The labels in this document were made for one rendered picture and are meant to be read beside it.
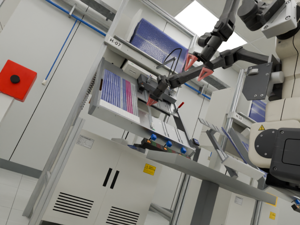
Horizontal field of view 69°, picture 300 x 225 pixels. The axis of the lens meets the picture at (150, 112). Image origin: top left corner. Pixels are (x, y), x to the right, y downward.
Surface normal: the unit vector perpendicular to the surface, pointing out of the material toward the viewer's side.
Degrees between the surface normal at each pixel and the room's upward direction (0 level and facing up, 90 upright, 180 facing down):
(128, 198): 90
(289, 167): 90
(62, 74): 90
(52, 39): 90
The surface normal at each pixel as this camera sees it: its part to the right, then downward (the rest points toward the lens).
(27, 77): 0.46, -0.08
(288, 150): -0.74, -0.42
